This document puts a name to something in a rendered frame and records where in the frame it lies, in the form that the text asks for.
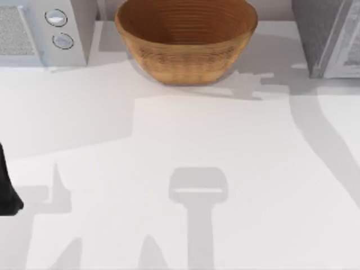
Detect brown woven basket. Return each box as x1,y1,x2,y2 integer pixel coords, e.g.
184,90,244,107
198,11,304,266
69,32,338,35
114,0,259,86

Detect round microwave knob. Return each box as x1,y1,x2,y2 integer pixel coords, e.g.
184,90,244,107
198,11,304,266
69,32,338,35
44,8,69,27
52,31,75,50

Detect pale microwave oven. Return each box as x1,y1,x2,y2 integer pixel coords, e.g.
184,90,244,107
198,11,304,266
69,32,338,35
0,0,100,68

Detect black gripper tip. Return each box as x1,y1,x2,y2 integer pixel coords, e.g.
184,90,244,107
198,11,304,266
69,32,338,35
0,142,24,217

